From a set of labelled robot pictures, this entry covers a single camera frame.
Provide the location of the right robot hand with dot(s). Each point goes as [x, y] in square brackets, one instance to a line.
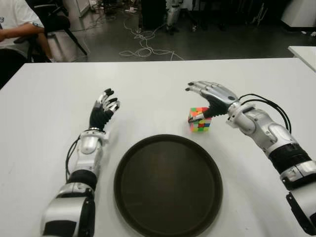
[217, 97]

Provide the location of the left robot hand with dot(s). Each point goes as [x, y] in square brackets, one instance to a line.
[98, 117]

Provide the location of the multicoloured Rubik's cube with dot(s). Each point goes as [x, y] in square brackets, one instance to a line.
[201, 124]

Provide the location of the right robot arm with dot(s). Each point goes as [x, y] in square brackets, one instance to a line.
[271, 133]

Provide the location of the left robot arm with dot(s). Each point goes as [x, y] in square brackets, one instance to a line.
[85, 158]

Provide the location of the round dark brown plate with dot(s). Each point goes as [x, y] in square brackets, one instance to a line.
[168, 187]

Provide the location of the metal folding stand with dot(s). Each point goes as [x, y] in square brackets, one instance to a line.
[259, 15]

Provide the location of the standing humanoid robot legs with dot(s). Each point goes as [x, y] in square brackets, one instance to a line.
[172, 16]

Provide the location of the white side table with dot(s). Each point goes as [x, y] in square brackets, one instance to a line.
[304, 55]

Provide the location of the black office chair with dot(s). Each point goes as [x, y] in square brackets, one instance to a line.
[55, 22]

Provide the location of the white cabinet black base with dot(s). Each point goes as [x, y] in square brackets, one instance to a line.
[300, 12]

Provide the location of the seated person white shirt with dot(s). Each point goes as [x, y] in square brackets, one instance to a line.
[14, 19]

